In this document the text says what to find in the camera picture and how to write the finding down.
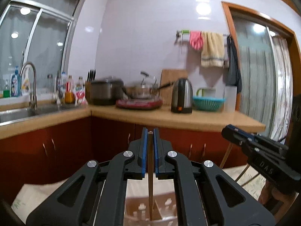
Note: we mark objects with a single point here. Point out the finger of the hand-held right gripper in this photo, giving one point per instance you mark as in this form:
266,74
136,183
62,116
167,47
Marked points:
242,131
236,139

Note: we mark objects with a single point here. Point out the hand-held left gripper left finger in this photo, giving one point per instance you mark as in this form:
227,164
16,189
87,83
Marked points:
145,155

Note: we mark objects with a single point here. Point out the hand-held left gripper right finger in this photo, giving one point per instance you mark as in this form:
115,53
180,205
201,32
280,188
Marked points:
157,155

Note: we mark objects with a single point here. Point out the slender wooden chopstick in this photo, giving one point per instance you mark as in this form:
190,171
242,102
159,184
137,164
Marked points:
226,155
150,193

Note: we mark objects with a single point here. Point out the pink perforated utensil holder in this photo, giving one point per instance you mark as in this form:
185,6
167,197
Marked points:
138,207

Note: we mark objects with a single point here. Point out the person's right hand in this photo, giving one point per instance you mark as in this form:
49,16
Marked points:
277,200

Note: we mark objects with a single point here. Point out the beige kitchen countertop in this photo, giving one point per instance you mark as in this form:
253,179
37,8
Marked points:
211,120

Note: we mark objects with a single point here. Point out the white plastic container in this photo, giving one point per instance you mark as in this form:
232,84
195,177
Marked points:
230,98

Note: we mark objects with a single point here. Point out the teal plastic basket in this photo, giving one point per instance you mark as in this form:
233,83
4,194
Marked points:
208,102

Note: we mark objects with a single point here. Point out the red induction cooker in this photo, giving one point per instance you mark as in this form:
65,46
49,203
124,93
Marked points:
138,104

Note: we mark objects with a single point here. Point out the white green mug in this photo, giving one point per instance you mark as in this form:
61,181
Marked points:
207,91

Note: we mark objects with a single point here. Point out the dark grey cloth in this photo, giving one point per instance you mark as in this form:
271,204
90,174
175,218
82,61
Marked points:
234,75

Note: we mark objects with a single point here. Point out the steel wok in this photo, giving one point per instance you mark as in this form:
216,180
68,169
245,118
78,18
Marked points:
141,93

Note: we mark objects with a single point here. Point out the wooden framed sliding door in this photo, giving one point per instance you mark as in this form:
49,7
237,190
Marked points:
256,70

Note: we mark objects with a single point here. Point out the steel electric kettle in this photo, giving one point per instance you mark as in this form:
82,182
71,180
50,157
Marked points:
182,94

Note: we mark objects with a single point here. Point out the dark rice cooker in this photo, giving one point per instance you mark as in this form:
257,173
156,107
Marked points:
105,94

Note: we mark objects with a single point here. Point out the glass pot lid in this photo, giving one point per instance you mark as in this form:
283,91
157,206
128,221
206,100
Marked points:
148,80

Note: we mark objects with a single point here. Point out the red-brown kitchen cabinets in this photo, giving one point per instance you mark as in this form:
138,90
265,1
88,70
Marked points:
70,141

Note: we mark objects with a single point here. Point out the wooden cutting board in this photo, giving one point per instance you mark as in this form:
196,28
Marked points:
168,77

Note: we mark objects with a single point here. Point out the pink snack bag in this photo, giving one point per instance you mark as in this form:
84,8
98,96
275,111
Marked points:
81,96

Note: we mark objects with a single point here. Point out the wooden knife block with knives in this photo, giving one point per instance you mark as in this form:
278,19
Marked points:
88,89

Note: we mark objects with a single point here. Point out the yellow striped towel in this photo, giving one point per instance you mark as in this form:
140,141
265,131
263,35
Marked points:
211,49

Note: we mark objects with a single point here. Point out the cooking oil bottle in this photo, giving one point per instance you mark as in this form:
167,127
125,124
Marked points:
69,96

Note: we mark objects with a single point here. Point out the clear plastic bottle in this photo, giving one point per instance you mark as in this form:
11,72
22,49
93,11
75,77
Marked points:
80,81

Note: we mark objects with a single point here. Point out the pink rubber glove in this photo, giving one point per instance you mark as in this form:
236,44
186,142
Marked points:
196,40

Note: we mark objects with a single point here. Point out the small steel faucet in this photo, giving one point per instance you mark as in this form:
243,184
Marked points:
58,96

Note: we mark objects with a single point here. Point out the clear glass jar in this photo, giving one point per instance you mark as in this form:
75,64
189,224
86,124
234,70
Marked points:
49,83

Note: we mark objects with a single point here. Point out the floral tablecloth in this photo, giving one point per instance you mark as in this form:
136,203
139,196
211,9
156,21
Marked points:
28,193

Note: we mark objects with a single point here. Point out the tall steel kitchen faucet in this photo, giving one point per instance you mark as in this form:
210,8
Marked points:
33,98

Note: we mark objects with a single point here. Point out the stainless steel sink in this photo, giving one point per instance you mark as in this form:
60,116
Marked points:
18,113

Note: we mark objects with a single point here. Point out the white spray bottle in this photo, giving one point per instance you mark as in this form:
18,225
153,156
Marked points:
25,84

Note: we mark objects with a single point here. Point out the blue dish soap bottle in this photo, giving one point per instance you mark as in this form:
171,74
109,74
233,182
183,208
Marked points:
15,84

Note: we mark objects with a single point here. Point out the aluminium sliding window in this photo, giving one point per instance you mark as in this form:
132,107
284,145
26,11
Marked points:
47,40

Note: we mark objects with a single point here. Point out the small green bottle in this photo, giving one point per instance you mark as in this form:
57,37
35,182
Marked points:
6,91

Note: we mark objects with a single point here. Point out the metal towel rail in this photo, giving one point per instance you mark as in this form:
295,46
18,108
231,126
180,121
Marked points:
180,34

